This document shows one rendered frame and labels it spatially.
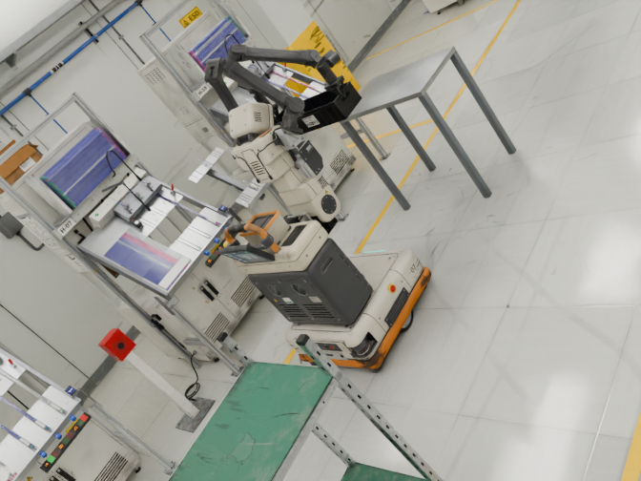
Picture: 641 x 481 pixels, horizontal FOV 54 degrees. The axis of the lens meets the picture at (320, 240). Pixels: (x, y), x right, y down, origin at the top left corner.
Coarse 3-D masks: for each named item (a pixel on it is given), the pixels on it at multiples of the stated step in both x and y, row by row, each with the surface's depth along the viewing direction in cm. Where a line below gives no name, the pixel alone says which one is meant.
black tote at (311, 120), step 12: (348, 84) 319; (312, 96) 343; (324, 96) 338; (336, 96) 333; (348, 96) 319; (360, 96) 324; (312, 108) 350; (324, 108) 319; (336, 108) 314; (348, 108) 318; (276, 120) 359; (300, 120) 336; (312, 120) 331; (324, 120) 326; (336, 120) 321
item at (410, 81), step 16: (448, 48) 368; (416, 64) 383; (432, 64) 365; (464, 64) 371; (384, 80) 398; (400, 80) 380; (416, 80) 362; (432, 80) 352; (464, 80) 376; (368, 96) 394; (384, 96) 375; (400, 96) 358; (416, 96) 349; (480, 96) 379; (352, 112) 392; (368, 112) 378; (432, 112) 351; (352, 128) 401; (400, 128) 434; (448, 128) 357; (496, 128) 389; (416, 144) 438; (512, 144) 397; (368, 160) 412; (464, 160) 366; (384, 176) 416; (480, 176) 373; (400, 192) 424
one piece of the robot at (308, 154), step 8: (304, 144) 318; (296, 152) 319; (304, 152) 318; (312, 152) 321; (296, 160) 318; (304, 160) 317; (312, 160) 320; (320, 160) 324; (312, 168) 320; (320, 168) 324
